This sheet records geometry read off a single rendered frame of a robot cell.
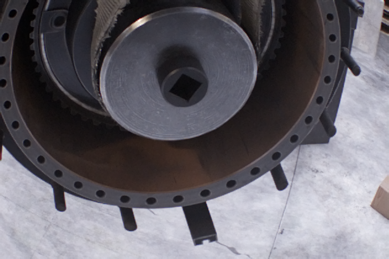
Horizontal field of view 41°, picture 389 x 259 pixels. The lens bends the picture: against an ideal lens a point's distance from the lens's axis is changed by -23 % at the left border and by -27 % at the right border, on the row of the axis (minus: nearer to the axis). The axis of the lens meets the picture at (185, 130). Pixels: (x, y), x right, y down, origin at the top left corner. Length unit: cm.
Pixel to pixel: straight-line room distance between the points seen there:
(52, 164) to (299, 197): 132
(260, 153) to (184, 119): 15
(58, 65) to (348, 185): 149
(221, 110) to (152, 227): 110
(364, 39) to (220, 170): 271
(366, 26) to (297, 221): 180
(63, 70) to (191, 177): 19
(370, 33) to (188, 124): 283
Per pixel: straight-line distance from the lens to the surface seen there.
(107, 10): 55
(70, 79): 72
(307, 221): 183
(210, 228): 77
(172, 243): 163
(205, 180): 72
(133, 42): 54
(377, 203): 199
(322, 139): 220
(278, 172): 77
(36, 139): 66
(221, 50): 56
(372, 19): 333
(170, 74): 53
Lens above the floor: 111
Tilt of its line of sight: 33 degrees down
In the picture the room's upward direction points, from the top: 13 degrees clockwise
